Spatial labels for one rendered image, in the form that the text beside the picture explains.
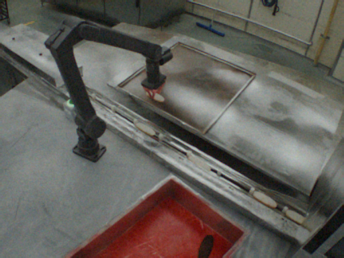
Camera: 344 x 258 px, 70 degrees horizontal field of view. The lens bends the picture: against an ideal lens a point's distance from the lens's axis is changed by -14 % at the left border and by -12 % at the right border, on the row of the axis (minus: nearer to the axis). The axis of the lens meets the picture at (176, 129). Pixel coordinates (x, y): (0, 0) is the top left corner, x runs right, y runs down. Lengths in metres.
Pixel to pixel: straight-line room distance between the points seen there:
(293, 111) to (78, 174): 0.96
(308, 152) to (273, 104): 0.29
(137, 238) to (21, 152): 0.61
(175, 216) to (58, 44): 0.64
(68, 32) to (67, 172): 0.53
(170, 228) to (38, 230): 0.43
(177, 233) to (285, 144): 0.57
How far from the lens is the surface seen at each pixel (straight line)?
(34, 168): 1.13
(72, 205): 0.99
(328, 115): 1.40
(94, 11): 4.62
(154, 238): 0.90
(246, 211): 0.97
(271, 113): 1.28
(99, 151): 1.11
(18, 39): 2.02
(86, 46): 1.98
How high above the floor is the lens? 1.63
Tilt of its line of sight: 41 degrees down
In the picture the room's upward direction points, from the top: 7 degrees clockwise
